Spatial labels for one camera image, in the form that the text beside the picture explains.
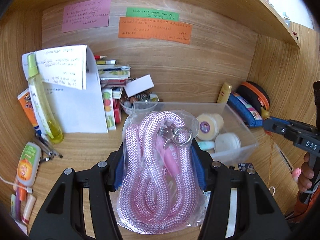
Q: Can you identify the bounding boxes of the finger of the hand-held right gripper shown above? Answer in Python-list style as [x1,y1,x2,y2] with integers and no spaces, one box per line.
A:
[262,116,300,142]

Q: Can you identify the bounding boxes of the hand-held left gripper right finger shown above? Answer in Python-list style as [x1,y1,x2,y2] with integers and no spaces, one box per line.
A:
[191,141,292,240]

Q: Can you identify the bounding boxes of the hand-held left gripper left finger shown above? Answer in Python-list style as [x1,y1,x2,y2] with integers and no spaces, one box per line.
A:
[29,144,125,240]

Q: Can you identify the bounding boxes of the pink rope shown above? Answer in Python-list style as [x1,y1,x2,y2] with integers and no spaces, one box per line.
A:
[116,109,208,234]

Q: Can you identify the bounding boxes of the clear plastic storage box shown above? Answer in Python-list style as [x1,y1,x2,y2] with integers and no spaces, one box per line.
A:
[131,101,259,167]

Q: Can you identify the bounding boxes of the cream tape roll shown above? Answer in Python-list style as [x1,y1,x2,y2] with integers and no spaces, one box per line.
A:
[196,113,224,141]

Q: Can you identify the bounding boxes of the wooden desktop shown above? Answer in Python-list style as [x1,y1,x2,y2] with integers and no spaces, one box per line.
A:
[0,120,300,230]

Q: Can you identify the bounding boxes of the person's right hand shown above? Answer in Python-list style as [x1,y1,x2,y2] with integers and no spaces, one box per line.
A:
[297,154,316,193]

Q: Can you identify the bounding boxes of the clear black pen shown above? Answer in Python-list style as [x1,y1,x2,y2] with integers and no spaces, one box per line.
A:
[276,147,294,173]

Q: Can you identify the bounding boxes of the blue pencil case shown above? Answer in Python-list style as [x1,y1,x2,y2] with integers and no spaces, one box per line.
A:
[227,92,264,127]

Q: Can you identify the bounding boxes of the black orange zip pouch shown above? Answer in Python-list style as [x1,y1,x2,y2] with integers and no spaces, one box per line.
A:
[236,81,270,112]

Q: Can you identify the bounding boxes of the blue printed packet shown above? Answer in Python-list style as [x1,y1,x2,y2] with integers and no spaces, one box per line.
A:
[236,162,254,172]

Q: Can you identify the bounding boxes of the yellow tube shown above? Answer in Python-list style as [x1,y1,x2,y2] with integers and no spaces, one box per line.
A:
[217,82,232,103]

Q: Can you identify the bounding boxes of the small red box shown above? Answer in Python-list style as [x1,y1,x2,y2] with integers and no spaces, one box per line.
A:
[112,97,123,123]

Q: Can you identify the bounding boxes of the fruit print box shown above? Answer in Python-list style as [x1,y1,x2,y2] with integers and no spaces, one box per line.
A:
[101,87,117,130]

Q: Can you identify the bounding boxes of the clear bowl of beads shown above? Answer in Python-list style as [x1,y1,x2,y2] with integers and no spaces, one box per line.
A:
[119,92,159,117]

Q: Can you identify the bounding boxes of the white folded handwritten paper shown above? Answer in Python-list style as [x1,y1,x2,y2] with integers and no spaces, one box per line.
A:
[22,45,109,133]

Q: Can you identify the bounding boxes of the orange label sanitizer bottle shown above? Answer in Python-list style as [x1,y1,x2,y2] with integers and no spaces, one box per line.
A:
[14,142,42,187]

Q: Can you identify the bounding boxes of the white blank card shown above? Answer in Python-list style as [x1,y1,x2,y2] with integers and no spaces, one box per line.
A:
[124,74,153,97]

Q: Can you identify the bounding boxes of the lip balm stick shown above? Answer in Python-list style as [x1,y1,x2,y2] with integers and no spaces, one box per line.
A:
[21,194,37,225]

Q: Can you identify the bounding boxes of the stack of books and cards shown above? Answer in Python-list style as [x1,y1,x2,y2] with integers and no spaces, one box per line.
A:
[95,55,132,90]

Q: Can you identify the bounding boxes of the purple curved tube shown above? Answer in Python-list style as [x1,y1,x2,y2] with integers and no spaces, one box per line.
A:
[14,191,23,221]

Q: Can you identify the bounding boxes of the yellow green spray bottle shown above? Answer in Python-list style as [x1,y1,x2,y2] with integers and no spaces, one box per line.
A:
[27,54,64,143]

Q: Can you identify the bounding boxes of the wooden shelf board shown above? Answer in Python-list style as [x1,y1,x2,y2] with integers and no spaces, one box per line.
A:
[231,0,300,48]

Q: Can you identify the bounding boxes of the orange sunscreen tube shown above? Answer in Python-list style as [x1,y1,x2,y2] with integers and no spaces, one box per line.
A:
[17,87,42,134]

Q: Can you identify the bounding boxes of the orange paper note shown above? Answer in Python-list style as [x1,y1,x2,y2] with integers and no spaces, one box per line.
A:
[118,17,193,45]

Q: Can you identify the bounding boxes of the green paper note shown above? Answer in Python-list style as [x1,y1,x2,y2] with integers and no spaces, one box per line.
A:
[125,7,180,22]

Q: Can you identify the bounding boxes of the pink paper note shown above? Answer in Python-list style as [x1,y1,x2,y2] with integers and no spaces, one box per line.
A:
[62,0,111,33]

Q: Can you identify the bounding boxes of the white cable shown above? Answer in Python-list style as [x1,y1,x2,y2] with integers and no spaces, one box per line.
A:
[0,175,33,193]

